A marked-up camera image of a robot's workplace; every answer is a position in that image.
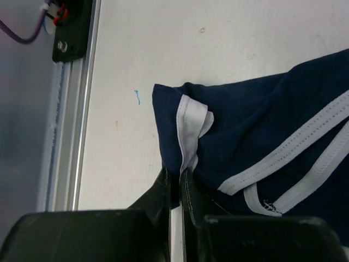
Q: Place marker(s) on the navy blue underwear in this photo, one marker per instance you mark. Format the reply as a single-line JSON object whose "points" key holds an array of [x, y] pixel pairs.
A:
{"points": [[276, 145]]}

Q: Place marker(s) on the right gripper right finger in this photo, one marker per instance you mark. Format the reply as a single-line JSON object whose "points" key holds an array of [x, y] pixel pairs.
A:
{"points": [[212, 234]]}

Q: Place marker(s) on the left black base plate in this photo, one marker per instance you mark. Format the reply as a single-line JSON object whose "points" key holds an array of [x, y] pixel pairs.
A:
{"points": [[72, 20]]}

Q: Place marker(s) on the aluminium mounting rail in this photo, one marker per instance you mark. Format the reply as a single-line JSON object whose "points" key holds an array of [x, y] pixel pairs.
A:
{"points": [[61, 166]]}

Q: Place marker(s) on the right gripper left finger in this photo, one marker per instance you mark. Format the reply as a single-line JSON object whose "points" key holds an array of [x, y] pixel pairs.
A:
{"points": [[139, 233]]}

